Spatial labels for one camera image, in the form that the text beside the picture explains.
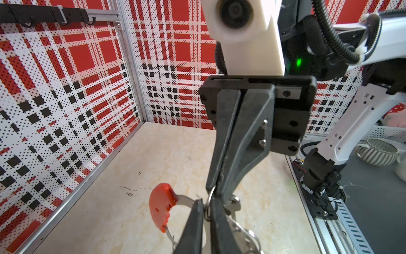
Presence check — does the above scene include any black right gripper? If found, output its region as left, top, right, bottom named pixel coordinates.
left=199, top=76, right=317, bottom=203

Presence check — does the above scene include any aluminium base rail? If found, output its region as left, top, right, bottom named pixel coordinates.
left=285, top=133, right=375, bottom=254

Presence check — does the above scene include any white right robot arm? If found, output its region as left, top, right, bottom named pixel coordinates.
left=199, top=1, right=406, bottom=203

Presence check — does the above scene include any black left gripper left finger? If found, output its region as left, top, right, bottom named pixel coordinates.
left=173, top=199, right=204, bottom=254

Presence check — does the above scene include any black hook rail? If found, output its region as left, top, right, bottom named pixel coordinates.
left=1, top=4, right=97, bottom=28

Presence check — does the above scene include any red-handled key organizer ring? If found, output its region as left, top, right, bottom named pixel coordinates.
left=148, top=182, right=264, bottom=254

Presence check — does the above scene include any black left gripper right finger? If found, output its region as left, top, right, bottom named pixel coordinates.
left=210, top=197, right=242, bottom=254

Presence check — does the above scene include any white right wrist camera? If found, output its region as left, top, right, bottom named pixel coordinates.
left=201, top=1, right=285, bottom=76

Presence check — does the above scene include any striped grey ceramic pot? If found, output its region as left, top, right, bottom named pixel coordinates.
left=355, top=138, right=400, bottom=167

